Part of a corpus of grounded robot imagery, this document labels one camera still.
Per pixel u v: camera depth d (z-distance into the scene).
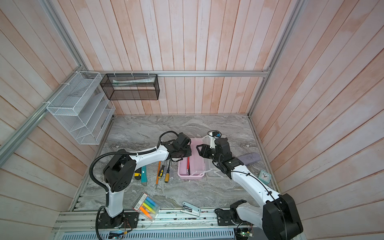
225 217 0.73
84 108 0.74
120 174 0.51
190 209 0.75
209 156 0.74
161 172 0.88
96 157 1.00
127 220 0.73
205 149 0.72
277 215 0.40
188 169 0.90
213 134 0.76
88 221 0.75
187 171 0.90
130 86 0.90
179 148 0.73
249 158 0.92
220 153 0.63
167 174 0.88
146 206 0.77
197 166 0.86
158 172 0.90
